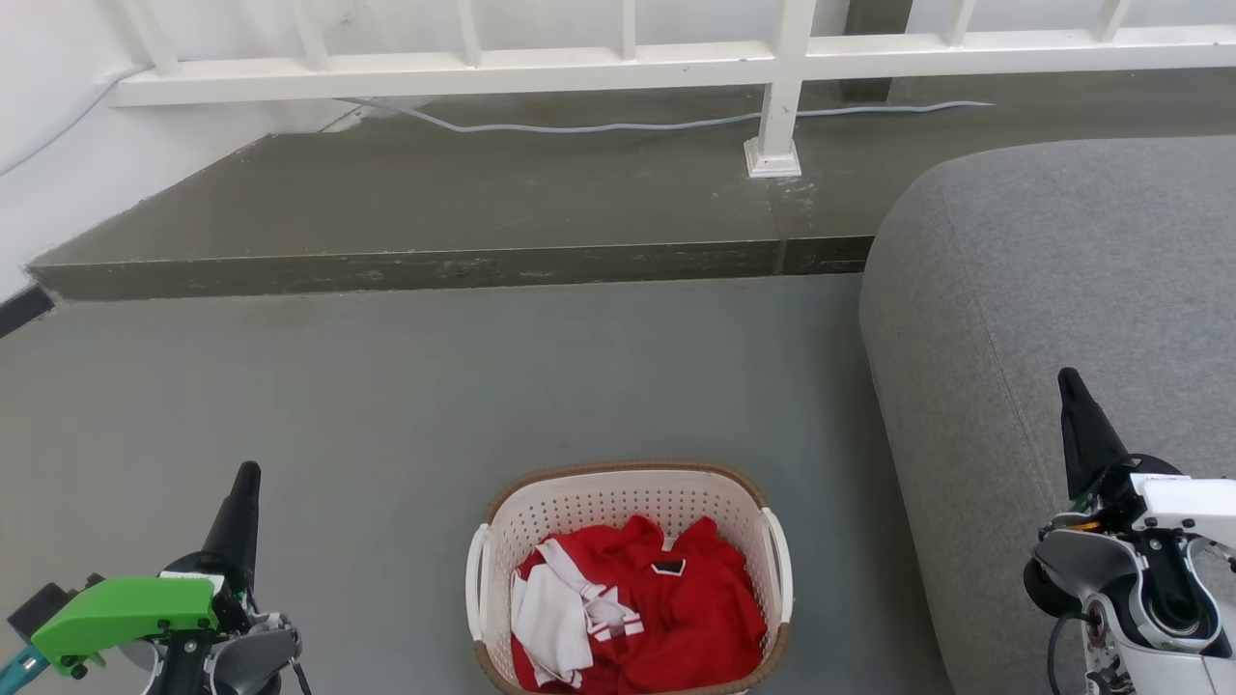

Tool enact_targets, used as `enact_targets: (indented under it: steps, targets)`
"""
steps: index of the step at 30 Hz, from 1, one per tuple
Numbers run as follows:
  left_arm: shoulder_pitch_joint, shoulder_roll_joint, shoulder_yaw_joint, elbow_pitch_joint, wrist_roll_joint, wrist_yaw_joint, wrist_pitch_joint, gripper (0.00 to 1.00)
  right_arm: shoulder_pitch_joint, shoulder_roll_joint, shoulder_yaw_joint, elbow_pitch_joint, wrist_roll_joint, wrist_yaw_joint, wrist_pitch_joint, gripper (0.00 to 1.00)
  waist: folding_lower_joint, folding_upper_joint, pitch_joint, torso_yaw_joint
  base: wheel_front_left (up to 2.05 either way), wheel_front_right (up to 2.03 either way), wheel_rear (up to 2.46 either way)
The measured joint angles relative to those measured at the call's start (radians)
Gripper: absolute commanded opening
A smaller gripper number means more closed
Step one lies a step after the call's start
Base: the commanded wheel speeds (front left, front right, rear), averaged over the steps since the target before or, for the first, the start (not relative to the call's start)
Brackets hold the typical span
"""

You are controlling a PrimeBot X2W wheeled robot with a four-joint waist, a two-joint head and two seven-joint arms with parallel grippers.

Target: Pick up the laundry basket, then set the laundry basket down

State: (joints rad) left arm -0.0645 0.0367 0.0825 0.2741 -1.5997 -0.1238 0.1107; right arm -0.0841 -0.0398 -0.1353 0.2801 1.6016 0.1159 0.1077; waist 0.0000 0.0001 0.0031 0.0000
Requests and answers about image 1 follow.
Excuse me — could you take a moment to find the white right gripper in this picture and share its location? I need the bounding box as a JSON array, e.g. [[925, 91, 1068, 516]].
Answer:
[[1057, 367, 1236, 551]]

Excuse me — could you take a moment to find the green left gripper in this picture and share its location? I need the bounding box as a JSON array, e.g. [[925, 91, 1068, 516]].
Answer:
[[0, 461, 264, 686]]

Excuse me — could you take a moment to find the cream perforated laundry basket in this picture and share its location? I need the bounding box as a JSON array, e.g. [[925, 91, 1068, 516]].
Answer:
[[465, 459, 795, 695]]

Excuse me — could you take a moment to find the grey fabric sofa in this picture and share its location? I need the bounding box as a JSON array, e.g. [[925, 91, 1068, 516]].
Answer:
[[857, 135, 1236, 695]]

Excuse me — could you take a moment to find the black baseboard strip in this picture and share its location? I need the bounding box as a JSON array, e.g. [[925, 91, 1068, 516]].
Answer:
[[0, 285, 55, 339]]

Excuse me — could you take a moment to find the white and red garment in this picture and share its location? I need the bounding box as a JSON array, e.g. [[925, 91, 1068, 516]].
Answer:
[[510, 539, 646, 688]]

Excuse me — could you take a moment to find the red shirt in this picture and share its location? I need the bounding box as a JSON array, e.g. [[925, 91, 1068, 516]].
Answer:
[[510, 514, 769, 695]]

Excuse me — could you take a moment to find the dark grey pillar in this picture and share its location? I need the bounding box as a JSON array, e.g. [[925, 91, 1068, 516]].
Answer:
[[838, 0, 914, 103]]

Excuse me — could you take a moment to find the white metal railing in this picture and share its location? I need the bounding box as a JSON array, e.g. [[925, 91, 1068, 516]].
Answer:
[[108, 0, 1236, 180]]

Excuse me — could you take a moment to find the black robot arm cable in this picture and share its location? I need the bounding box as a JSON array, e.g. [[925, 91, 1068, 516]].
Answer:
[[1047, 611, 1092, 695]]

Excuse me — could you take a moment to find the light grey cable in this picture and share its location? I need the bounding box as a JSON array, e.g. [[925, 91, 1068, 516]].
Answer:
[[0, 63, 996, 180]]

